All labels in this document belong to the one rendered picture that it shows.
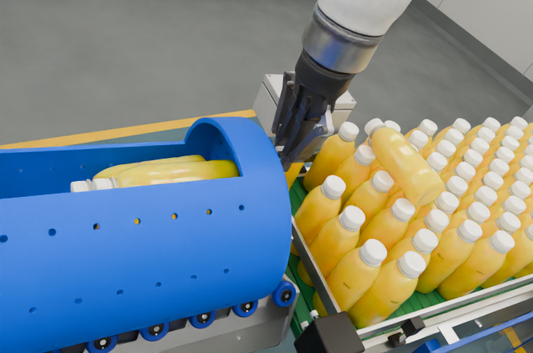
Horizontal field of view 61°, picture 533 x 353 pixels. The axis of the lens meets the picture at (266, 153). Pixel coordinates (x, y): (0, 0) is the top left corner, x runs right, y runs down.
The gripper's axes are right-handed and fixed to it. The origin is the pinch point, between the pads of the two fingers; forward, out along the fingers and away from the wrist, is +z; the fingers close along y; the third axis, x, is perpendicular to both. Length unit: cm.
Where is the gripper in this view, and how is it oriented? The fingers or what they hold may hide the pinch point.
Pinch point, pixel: (278, 164)
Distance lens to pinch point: 70.4
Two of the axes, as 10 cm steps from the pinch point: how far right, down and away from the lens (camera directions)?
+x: -8.7, 0.6, -4.9
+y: -3.8, -7.2, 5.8
